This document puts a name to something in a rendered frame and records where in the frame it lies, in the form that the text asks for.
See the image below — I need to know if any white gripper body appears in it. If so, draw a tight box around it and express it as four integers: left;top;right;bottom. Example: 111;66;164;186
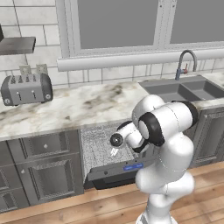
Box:
109;147;119;158

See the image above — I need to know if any grey speckled dishwasher door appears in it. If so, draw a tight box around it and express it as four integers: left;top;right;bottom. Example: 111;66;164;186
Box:
79;121;138;179

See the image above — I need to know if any dark grey dishwasher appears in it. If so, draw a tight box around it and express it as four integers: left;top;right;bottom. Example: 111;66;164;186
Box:
79;121;161;191

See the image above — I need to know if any grey panelled cupboard door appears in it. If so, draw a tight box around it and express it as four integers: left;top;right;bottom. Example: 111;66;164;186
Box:
17;152;85;207

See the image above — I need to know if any grey under-sink cupboard door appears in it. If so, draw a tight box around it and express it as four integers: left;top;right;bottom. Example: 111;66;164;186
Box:
186;107;224;169

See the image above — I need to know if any wide grey drawer front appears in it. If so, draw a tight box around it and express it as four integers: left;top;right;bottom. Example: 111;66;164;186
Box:
6;129;81;160

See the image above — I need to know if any grey double sink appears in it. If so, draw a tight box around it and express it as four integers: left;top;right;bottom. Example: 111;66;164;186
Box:
137;74;224;103

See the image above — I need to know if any silver four-slot toaster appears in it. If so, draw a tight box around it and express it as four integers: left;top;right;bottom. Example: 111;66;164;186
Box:
0;73;54;107

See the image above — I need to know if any narrow grey drawer front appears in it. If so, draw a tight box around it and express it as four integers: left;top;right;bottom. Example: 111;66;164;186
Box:
0;164;24;193
0;141;18;169
0;187;31;214

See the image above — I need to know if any grey curved tap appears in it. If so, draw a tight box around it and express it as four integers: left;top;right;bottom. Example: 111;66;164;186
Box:
174;49;199;81

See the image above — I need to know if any grey framed window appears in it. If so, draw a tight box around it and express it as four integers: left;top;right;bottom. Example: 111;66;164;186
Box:
55;0;224;73

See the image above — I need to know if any steel extractor hood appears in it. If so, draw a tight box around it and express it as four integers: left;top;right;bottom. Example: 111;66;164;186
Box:
0;24;37;56

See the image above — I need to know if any grey wall socket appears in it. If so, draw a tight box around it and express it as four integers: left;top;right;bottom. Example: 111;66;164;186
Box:
36;63;49;75
18;64;32;76

